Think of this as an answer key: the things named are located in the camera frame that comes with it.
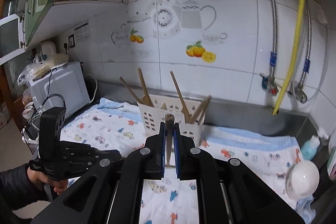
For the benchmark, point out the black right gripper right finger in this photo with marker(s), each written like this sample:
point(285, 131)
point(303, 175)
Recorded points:
point(228, 191)

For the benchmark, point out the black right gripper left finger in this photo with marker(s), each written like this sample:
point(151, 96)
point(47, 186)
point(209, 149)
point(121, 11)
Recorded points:
point(109, 192)

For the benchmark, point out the wooden chopstick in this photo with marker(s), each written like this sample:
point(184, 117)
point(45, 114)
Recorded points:
point(169, 129)

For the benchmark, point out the black sleeved left forearm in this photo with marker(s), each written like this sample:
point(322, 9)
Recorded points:
point(17, 191)

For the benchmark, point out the person's left hand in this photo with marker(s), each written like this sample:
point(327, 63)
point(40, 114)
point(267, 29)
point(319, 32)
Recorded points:
point(40, 179)

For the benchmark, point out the white printed cloth mat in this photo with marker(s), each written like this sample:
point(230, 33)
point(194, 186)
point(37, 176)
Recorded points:
point(124, 127)

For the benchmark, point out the white microwave oven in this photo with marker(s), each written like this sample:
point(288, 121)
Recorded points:
point(64, 86)

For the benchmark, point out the white ceramic bowl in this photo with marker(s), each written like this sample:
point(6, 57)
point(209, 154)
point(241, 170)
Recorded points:
point(302, 181)

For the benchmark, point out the chopstick standing in holder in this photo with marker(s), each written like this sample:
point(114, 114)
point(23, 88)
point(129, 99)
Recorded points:
point(184, 107)
point(144, 88)
point(199, 110)
point(130, 90)

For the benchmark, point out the blue soap bottle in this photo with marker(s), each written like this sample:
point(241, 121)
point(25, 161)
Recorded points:
point(311, 146)

